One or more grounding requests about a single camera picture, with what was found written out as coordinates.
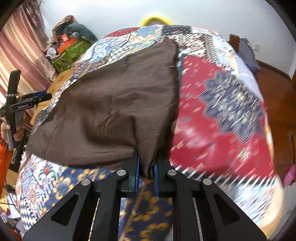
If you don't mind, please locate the brown cloth garment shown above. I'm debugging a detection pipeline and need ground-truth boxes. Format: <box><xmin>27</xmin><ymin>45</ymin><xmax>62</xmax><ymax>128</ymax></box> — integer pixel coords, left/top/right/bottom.
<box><xmin>27</xmin><ymin>39</ymin><xmax>179</xmax><ymax>179</ymax></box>

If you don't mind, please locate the person's left hand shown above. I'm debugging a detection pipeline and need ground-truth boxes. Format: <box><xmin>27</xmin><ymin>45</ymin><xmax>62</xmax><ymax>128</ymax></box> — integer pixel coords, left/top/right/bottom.
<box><xmin>1</xmin><ymin>120</ymin><xmax>25</xmax><ymax>143</ymax></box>

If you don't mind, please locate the wooden folding lap table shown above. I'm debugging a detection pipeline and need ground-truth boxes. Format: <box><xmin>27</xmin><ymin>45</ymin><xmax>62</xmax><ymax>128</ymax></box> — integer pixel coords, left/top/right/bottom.
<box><xmin>30</xmin><ymin>67</ymin><xmax>75</xmax><ymax>126</ymax></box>

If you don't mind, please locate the green patterned storage bag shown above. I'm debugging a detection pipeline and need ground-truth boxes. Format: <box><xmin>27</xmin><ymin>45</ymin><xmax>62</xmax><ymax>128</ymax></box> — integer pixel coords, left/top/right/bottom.
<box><xmin>50</xmin><ymin>39</ymin><xmax>91</xmax><ymax>74</ymax></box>

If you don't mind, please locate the pink curtain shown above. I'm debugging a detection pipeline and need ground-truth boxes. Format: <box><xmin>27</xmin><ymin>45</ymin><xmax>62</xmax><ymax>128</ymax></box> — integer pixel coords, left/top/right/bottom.
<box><xmin>0</xmin><ymin>0</ymin><xmax>57</xmax><ymax>121</ymax></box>

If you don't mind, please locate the orange box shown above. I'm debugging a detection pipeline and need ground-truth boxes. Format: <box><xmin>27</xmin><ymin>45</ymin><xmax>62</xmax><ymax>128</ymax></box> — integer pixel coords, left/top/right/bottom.
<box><xmin>57</xmin><ymin>38</ymin><xmax>76</xmax><ymax>54</ymax></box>

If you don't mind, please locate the patchwork patterned bedspread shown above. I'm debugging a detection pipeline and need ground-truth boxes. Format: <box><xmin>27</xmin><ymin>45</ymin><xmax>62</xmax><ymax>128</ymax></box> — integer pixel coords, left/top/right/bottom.
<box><xmin>16</xmin><ymin>25</ymin><xmax>283</xmax><ymax>240</ymax></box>

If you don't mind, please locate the dark teal plush toy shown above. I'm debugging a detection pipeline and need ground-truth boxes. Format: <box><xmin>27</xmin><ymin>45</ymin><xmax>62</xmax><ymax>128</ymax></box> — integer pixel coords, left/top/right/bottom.
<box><xmin>55</xmin><ymin>23</ymin><xmax>98</xmax><ymax>44</ymax></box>

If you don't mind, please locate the yellow curved headboard pad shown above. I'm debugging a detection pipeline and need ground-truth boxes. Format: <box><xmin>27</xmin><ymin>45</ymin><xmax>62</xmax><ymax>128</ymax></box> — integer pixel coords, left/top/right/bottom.
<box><xmin>140</xmin><ymin>16</ymin><xmax>172</xmax><ymax>27</ymax></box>

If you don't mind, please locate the blue-grey cloth on chair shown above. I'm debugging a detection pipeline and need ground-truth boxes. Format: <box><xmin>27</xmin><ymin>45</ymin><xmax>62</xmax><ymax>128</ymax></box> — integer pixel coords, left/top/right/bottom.
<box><xmin>238</xmin><ymin>38</ymin><xmax>261</xmax><ymax>74</ymax></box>

